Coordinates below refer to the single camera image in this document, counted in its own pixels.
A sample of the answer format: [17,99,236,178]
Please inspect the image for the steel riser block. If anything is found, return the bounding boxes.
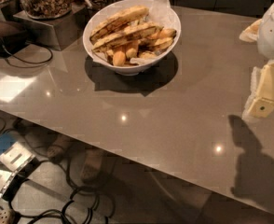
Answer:
[13,5,89,50]

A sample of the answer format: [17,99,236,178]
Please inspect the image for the right shoe under table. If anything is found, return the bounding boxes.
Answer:
[80,149,104,183]

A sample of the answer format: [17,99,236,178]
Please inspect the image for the spotted banana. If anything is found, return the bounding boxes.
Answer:
[89,5,149,44]
[92,22,162,52]

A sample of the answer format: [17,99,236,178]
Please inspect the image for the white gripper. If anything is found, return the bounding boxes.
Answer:
[239,3,274,119]

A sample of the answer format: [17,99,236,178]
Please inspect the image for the black floor cables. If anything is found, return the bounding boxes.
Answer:
[0,115,116,224]

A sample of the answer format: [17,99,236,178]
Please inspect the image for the black cable on table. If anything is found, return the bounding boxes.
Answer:
[0,31,54,69]

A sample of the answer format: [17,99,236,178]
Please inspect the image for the shoe under table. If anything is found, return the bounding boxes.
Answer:
[47,134,71,162]
[80,149,104,183]

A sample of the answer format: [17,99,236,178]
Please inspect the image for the dark device with cable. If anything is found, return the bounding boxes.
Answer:
[0,21,28,56]

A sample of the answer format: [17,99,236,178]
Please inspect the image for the white paper liner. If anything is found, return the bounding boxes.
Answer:
[91,0,177,67]

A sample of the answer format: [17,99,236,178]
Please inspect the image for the white bowl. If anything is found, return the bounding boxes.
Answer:
[82,0,182,77]

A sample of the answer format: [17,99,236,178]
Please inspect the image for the glass jar of nuts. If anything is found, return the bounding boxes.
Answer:
[20,0,72,20]

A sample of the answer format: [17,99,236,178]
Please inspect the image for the perforated shoe bottom corner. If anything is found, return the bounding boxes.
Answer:
[0,210,16,224]

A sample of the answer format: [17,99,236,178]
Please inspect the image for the blue white box on floor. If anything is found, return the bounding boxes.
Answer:
[0,133,34,172]

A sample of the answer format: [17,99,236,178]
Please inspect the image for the left shoe under table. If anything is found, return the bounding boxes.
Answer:
[47,134,71,162]

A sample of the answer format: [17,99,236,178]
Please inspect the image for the yellow banana right side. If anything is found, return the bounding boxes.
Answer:
[147,28,176,50]

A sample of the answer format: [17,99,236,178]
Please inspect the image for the orange fruit front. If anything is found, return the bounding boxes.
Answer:
[113,46,126,66]

